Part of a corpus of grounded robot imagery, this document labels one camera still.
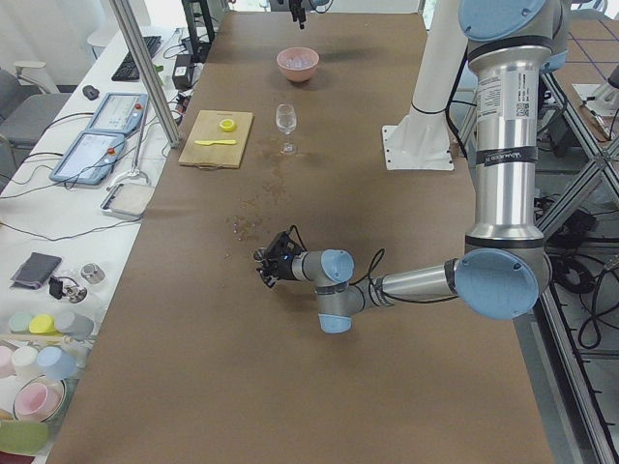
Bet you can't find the blue teach pendant near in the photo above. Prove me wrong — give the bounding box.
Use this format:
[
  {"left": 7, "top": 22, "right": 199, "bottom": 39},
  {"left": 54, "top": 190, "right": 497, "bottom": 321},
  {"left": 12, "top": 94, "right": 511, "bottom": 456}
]
[{"left": 49, "top": 130, "right": 126, "bottom": 187}]

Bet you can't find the clear ice cubes pile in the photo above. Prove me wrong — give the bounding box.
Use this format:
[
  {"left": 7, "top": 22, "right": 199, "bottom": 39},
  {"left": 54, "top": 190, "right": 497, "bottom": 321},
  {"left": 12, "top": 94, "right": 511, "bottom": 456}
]
[{"left": 282, "top": 55, "right": 314, "bottom": 70}]

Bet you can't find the blue teach pendant far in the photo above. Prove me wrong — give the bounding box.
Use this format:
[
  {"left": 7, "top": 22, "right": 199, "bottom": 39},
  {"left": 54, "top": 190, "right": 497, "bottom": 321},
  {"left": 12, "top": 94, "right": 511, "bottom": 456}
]
[{"left": 87, "top": 93, "right": 148, "bottom": 135}]

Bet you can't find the pink bowl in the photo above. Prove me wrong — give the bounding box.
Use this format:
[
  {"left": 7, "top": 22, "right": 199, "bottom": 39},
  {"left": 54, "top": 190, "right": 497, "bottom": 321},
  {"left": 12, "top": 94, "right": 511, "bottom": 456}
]
[{"left": 276, "top": 46, "right": 320, "bottom": 82}]

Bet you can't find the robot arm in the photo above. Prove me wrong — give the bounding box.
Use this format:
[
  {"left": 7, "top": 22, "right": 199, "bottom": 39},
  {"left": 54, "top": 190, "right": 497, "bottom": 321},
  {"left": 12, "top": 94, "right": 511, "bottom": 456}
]
[{"left": 254, "top": 1, "right": 570, "bottom": 334}]

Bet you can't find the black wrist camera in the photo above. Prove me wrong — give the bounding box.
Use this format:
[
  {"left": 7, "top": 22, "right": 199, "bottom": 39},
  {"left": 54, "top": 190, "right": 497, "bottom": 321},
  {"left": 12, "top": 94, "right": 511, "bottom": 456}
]
[{"left": 265, "top": 231, "right": 304, "bottom": 261}]

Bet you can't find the yellow plastic cup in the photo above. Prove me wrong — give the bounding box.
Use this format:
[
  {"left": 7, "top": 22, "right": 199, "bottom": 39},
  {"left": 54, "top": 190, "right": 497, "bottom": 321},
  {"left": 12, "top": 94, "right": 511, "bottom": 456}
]
[{"left": 28, "top": 314, "right": 59, "bottom": 335}]

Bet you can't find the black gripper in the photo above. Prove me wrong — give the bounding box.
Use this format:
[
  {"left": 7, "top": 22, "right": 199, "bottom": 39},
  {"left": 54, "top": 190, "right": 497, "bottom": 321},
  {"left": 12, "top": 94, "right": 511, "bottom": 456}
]
[
  {"left": 288, "top": 0, "right": 306, "bottom": 30},
  {"left": 256, "top": 254, "right": 301, "bottom": 288}
]

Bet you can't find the bamboo cutting board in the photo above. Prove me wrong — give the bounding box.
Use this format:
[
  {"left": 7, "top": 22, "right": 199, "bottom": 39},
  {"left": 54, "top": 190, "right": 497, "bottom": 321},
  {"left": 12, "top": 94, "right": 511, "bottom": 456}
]
[{"left": 178, "top": 110, "right": 253, "bottom": 169}]

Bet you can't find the clear wine glass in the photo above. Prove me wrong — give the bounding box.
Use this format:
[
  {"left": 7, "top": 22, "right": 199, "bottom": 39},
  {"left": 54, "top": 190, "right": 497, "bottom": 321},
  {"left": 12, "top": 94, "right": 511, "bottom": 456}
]
[{"left": 275, "top": 103, "right": 297, "bottom": 155}]

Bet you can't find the grey folded cloth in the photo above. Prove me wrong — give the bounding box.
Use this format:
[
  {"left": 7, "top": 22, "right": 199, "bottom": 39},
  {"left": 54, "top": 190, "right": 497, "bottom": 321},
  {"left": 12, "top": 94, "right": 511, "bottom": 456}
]
[{"left": 11, "top": 252, "right": 62, "bottom": 289}]

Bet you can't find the grey computer mouse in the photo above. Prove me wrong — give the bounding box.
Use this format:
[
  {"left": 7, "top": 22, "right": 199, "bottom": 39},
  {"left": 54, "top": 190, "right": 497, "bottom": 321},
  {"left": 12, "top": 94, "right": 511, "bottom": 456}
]
[{"left": 82, "top": 85, "right": 100, "bottom": 101}]

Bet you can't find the aluminium frame post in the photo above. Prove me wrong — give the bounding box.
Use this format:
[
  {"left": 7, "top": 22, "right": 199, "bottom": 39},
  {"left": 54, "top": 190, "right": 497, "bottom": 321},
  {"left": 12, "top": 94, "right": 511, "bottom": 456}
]
[{"left": 110, "top": 0, "right": 181, "bottom": 148}]

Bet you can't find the grey plastic cup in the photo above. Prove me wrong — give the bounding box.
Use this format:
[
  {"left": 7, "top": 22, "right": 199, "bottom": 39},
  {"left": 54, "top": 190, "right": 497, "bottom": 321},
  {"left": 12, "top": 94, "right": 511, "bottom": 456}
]
[{"left": 54, "top": 310, "right": 95, "bottom": 341}]

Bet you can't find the blue teach pendant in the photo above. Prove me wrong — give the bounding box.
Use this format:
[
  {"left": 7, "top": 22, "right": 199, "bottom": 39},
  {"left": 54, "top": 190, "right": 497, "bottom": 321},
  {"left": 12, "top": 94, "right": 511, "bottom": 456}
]
[
  {"left": 87, "top": 93, "right": 148, "bottom": 135},
  {"left": 49, "top": 130, "right": 126, "bottom": 187}
]

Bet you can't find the small steel cup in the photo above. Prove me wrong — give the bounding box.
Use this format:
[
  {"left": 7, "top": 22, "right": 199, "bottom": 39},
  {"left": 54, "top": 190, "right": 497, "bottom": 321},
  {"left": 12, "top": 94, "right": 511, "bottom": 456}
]
[{"left": 80, "top": 263, "right": 105, "bottom": 285}]

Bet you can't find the yellow plastic knife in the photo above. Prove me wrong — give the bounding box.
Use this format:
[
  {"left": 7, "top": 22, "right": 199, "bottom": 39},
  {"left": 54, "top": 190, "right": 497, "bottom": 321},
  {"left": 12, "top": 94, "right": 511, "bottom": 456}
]
[{"left": 194, "top": 139, "right": 237, "bottom": 146}]

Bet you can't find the black keyboard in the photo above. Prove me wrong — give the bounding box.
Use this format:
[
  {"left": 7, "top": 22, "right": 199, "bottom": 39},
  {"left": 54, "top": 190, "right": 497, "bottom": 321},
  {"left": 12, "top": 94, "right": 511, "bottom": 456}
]
[{"left": 110, "top": 35, "right": 163, "bottom": 82}]

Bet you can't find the green plastic cup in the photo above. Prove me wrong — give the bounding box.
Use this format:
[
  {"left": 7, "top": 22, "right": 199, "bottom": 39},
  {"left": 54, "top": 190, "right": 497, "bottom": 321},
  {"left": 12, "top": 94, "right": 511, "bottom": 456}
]
[{"left": 9, "top": 311, "right": 34, "bottom": 334}]

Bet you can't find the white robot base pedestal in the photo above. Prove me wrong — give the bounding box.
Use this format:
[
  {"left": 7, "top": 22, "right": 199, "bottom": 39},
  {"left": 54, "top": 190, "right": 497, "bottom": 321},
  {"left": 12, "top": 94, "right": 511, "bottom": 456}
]
[{"left": 382, "top": 0, "right": 467, "bottom": 171}]

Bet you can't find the yellow lemon half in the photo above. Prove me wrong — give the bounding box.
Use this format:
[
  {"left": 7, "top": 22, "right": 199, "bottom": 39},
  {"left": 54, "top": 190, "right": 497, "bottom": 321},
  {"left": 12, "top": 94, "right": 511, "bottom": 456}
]
[{"left": 219, "top": 118, "right": 237, "bottom": 132}]

